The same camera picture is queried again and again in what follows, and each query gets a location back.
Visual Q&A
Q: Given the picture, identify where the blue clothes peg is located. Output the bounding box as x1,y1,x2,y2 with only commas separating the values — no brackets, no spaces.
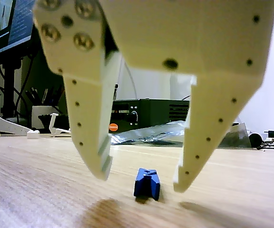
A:
133,167,161,201

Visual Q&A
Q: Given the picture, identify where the white pen holder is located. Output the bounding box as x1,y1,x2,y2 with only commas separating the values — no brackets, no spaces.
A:
25,86,68,134

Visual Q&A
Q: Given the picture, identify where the small white block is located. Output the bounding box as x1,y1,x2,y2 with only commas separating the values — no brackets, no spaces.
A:
27,130,41,139

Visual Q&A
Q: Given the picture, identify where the dark green electronics box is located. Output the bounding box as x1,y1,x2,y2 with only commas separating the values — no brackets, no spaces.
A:
108,98,190,133

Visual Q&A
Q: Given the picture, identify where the silver foil bag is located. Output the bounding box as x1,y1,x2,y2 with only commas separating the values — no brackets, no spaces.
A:
109,120,188,146

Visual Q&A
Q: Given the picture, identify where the black monitor stand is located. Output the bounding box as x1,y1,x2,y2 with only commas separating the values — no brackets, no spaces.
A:
0,57,25,119

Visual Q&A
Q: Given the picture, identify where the dark foil pouch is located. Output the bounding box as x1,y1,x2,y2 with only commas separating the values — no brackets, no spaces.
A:
219,122,252,148

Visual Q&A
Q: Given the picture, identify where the computer monitor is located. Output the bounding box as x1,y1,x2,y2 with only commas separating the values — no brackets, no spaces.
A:
0,0,37,63

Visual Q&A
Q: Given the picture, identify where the black round object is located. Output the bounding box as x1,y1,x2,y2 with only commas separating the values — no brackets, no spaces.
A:
248,133,263,148

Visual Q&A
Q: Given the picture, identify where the white printed bracket part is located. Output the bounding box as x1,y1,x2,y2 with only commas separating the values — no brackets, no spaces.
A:
49,113,71,138

